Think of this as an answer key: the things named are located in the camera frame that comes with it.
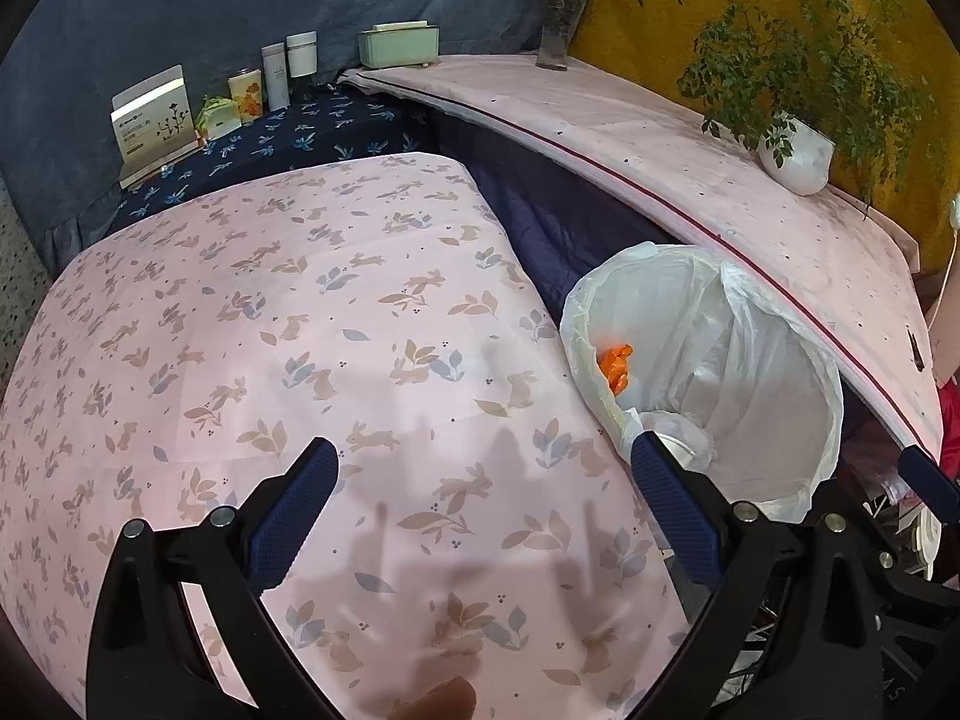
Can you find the pale green tissue box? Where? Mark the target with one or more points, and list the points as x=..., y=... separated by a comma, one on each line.
x=398, y=44

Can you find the white cylindrical jar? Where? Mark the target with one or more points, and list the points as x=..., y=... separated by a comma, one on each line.
x=301, y=54

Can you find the orange snack wrapper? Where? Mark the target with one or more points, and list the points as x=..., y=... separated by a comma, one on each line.
x=613, y=364

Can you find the blue grey sofa cover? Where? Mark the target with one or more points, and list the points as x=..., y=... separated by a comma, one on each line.
x=60, y=160

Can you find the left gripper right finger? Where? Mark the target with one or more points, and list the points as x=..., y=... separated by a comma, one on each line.
x=788, y=628

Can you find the green plant white pot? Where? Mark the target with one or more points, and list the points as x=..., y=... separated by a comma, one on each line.
x=763, y=70

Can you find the orange patterned small box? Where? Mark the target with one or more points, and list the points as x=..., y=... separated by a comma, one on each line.
x=246, y=92

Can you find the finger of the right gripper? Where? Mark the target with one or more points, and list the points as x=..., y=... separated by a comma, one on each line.
x=935, y=489

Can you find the slim white bottle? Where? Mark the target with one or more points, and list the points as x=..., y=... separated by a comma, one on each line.
x=275, y=76

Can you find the small green white box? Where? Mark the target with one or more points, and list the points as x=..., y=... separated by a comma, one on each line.
x=217, y=117

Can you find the white open-top box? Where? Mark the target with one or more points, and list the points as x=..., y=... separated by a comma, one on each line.
x=153, y=125

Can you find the navy floral cloth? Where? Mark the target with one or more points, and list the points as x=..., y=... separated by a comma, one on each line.
x=339, y=124

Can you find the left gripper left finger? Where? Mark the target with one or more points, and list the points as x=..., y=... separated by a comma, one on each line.
x=145, y=656

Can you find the operator left hand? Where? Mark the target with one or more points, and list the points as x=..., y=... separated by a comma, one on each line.
x=454, y=700

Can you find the yellow fabric backdrop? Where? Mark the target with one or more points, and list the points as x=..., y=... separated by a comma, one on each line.
x=650, y=44

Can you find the pink floral tablecloth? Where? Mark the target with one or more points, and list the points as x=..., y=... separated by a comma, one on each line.
x=481, y=526

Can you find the white trash bag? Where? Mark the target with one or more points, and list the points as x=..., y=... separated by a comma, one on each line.
x=722, y=370

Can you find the light pink speckled cloth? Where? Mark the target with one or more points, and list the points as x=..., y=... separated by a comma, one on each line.
x=847, y=270

